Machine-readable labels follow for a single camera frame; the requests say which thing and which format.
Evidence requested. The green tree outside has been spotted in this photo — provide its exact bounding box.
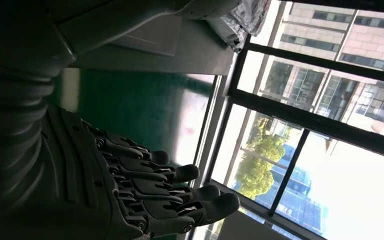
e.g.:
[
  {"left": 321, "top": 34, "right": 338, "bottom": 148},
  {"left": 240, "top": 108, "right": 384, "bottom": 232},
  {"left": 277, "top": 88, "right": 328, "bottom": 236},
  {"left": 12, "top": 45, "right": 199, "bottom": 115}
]
[{"left": 235, "top": 114, "right": 294, "bottom": 201}]

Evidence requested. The aluminium conveyor frame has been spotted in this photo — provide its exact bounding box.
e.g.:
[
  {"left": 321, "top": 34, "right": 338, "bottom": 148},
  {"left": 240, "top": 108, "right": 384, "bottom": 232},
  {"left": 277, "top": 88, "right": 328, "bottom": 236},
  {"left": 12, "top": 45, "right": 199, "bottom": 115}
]
[{"left": 185, "top": 74, "right": 234, "bottom": 240}]

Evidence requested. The dark green table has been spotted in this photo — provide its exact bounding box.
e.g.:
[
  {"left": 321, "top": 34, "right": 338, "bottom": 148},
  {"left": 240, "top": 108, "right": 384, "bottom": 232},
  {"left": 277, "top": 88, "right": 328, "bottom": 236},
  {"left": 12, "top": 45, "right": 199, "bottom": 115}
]
[{"left": 69, "top": 13, "right": 238, "bottom": 76}]

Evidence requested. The beige building outside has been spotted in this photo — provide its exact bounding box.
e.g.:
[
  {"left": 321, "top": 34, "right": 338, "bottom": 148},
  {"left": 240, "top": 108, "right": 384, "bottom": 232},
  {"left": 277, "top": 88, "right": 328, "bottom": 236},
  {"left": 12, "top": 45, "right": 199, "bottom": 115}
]
[{"left": 261, "top": 1, "right": 384, "bottom": 143}]

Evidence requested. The black scanning machine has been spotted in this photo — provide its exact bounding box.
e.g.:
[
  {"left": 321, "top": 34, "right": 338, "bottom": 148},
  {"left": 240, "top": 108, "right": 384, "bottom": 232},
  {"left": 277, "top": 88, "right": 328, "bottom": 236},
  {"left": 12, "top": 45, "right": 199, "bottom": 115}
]
[{"left": 110, "top": 14, "right": 184, "bottom": 57}]

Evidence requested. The crumpled grey poly mailer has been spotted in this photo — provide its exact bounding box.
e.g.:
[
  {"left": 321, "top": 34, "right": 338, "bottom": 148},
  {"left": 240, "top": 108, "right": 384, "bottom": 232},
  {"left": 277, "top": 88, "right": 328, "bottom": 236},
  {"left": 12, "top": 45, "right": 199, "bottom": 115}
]
[{"left": 208, "top": 0, "right": 273, "bottom": 54}]

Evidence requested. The green conveyor belt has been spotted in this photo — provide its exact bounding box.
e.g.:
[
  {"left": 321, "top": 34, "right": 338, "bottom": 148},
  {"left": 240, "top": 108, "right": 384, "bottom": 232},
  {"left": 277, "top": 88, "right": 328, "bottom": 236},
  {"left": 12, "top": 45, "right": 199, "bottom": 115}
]
[{"left": 46, "top": 67, "right": 220, "bottom": 186}]

